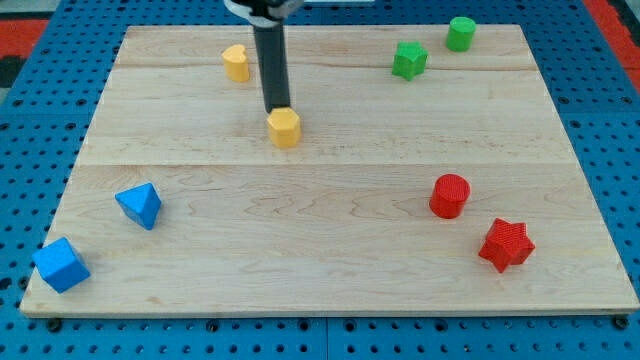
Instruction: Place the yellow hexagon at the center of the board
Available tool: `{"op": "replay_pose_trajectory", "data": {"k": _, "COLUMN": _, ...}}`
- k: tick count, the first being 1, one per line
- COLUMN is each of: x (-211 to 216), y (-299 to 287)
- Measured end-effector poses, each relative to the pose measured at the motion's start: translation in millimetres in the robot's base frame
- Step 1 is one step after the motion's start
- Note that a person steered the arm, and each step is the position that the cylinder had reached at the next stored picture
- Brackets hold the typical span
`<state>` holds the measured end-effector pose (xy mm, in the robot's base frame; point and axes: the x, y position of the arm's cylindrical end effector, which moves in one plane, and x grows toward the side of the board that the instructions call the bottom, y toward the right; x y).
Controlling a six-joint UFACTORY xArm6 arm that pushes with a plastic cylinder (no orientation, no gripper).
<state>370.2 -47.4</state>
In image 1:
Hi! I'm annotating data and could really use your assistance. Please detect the blue triangle block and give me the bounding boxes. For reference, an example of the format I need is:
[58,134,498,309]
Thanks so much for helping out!
[114,183,162,230]

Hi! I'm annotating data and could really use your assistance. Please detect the red star block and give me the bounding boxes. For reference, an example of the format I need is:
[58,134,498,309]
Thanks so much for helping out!
[478,218,536,273]

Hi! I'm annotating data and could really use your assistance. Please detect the yellow hexagon block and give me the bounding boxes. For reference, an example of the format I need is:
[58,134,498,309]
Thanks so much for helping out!
[267,107,301,148]

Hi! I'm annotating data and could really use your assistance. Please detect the blue cube block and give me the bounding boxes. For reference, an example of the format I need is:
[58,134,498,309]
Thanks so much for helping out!
[32,237,91,293]

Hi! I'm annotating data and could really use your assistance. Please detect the yellow heart block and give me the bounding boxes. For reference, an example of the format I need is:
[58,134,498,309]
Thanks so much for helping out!
[221,44,250,82]

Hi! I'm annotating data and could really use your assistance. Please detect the red cylinder block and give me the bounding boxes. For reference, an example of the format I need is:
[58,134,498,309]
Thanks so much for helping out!
[429,174,471,219]

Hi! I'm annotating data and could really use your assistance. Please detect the green star block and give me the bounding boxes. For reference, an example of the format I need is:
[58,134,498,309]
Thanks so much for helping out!
[392,41,429,81]

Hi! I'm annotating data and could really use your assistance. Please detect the grey white tool mount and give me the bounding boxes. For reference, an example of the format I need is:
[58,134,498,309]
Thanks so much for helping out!
[223,0,304,28]

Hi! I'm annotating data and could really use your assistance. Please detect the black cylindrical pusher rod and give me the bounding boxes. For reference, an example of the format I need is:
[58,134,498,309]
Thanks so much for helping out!
[253,22,291,113]

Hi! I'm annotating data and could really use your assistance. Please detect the green cylinder block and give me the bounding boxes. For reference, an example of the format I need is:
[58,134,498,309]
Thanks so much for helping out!
[445,16,476,52]

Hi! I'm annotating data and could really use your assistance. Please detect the light wooden board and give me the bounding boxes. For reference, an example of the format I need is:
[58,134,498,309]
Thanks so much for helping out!
[20,25,639,319]

